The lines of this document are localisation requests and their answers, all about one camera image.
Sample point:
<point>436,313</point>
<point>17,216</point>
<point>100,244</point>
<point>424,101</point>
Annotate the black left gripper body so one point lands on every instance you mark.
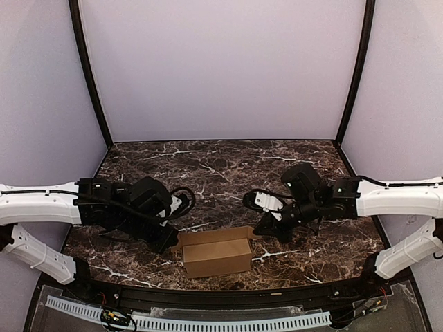
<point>160,238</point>

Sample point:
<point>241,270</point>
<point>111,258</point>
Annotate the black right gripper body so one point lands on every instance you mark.
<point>277,223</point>

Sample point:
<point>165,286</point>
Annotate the brown cardboard box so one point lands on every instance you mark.
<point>216,252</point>

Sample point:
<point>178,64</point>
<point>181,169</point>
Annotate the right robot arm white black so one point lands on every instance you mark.
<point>311,198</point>

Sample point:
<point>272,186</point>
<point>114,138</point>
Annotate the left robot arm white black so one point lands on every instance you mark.
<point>141,211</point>

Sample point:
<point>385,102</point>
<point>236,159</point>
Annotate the small green circuit board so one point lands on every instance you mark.
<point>114,317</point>

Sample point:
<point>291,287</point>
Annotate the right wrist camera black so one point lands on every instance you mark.
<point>261,201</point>

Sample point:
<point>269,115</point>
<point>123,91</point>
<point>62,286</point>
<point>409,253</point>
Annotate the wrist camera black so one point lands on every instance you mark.
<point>183,201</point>
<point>261,201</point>

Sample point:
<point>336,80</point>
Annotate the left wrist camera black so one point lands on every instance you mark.
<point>183,201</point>

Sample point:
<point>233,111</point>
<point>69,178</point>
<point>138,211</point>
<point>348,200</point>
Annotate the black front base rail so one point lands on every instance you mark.
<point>330,295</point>

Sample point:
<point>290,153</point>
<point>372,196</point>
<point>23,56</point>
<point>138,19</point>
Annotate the white slotted cable duct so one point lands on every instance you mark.
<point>149,322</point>

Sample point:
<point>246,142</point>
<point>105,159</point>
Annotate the right black frame post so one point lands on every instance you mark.
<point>358,70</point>

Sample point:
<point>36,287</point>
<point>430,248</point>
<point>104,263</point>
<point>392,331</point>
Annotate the black frame post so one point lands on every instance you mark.
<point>358,70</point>
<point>74,8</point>

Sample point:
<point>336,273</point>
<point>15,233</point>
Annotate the left black frame post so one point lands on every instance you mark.
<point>74,8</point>

